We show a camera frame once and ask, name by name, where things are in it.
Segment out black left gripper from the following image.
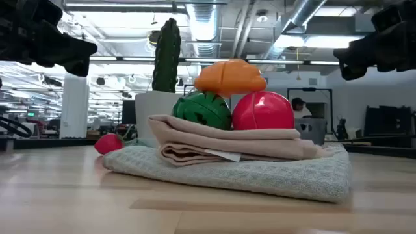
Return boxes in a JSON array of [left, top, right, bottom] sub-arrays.
[[0, 0, 98, 77]]

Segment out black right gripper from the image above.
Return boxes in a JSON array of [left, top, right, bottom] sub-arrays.
[[333, 0, 416, 81]]

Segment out red toy strawberry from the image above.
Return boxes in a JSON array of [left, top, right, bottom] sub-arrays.
[[94, 133, 125, 156]]

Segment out red toy tomato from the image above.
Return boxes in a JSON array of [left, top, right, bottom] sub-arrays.
[[231, 91, 296, 131]]

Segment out green toy watermelon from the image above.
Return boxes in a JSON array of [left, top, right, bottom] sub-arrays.
[[171, 90, 233, 131]]

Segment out white building column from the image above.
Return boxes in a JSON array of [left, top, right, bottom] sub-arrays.
[[58, 72, 90, 140]]

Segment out black cabinet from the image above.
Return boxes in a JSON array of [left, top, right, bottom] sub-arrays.
[[363, 105, 414, 138]]

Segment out long linear ceiling light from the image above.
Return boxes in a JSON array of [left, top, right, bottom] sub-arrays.
[[89, 55, 341, 66]]

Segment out person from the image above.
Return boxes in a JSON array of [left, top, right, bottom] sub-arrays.
[[291, 97, 313, 120]]

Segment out black background monitor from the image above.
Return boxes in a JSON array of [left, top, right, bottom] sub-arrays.
[[121, 99, 138, 125]]

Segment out grey translucent plastic container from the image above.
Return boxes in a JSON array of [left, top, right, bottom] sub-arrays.
[[294, 117, 328, 146]]

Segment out teal cloth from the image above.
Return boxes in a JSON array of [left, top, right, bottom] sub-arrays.
[[123, 137, 161, 149]]

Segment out clear plastic tray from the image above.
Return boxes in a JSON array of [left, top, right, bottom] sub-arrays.
[[101, 142, 352, 204]]

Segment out beige folded cloth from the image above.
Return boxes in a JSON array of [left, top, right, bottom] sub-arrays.
[[147, 114, 335, 168]]

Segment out smooth silver ceiling duct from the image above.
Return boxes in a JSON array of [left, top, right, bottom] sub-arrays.
[[262, 0, 328, 61]]

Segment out black metal stand frame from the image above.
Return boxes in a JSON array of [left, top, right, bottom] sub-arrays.
[[286, 86, 334, 135]]

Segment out thick black cable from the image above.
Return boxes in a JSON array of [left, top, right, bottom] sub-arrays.
[[0, 116, 34, 139]]

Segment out black aluminium table frame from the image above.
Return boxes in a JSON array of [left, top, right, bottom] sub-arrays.
[[0, 136, 416, 159]]

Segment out corrugated silver ceiling duct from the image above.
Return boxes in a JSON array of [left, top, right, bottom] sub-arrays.
[[186, 0, 220, 59]]

